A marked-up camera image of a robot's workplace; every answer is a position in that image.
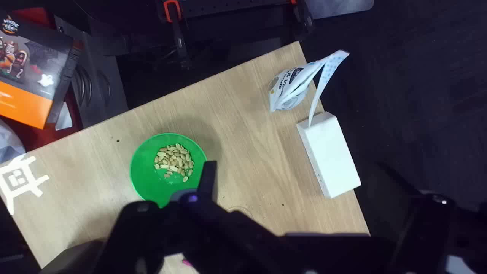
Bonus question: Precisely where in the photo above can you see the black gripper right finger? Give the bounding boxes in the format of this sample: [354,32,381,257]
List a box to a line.
[390,193,487,274]

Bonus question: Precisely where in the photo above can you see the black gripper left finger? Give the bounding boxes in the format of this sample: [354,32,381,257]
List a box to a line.
[97,159,287,274]

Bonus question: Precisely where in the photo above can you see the white almond snack package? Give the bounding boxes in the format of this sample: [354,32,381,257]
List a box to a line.
[267,48,352,127]

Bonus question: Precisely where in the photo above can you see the pile of nuts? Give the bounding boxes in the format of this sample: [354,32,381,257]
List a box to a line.
[153,143,197,184]

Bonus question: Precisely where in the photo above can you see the green plastic bowl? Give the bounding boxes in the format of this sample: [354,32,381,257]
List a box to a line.
[130,132,211,208]

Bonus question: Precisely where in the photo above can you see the white power strip box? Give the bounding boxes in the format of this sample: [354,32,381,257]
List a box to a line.
[296,111,364,199]

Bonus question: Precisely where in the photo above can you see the white plastic bag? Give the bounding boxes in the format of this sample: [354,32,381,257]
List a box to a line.
[0,118,28,165]

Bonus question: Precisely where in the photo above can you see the orange and dark game box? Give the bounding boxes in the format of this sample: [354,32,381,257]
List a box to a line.
[0,13,81,130]

